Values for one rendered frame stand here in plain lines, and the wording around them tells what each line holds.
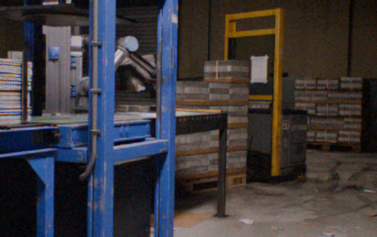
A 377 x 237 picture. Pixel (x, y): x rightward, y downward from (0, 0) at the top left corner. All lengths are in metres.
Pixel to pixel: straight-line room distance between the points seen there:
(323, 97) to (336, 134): 0.68
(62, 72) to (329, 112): 6.16
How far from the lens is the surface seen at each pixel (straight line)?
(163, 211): 2.77
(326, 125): 9.55
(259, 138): 5.96
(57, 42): 4.23
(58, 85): 4.21
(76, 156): 2.25
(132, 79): 4.44
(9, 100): 2.24
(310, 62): 11.27
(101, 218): 2.23
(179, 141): 4.82
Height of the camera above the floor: 0.93
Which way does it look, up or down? 3 degrees down
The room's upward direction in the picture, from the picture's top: 1 degrees clockwise
